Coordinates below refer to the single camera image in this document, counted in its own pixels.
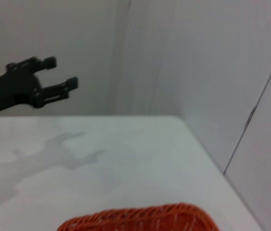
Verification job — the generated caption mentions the orange woven plastic basket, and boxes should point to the orange woven plastic basket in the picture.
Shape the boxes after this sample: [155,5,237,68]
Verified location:
[56,203,221,231]

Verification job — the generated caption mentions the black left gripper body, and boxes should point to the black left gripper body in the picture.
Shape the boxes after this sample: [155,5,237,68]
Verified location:
[0,63,43,119]

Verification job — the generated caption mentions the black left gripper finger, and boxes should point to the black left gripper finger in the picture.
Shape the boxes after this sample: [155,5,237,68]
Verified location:
[33,76,79,108]
[12,56,57,73]

